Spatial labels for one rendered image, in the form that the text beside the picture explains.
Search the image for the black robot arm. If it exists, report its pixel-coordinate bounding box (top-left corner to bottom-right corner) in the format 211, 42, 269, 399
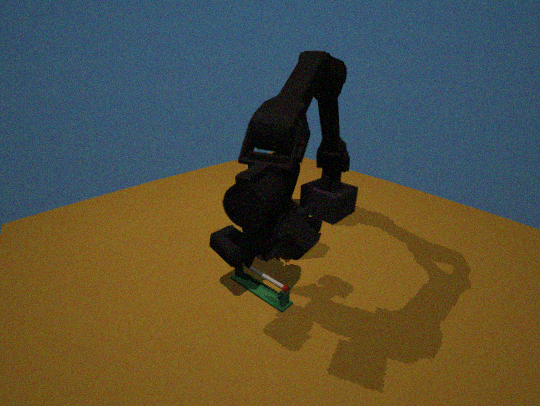
222, 51, 350, 260

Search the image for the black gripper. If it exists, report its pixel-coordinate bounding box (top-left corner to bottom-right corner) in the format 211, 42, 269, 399
209, 200, 310, 268

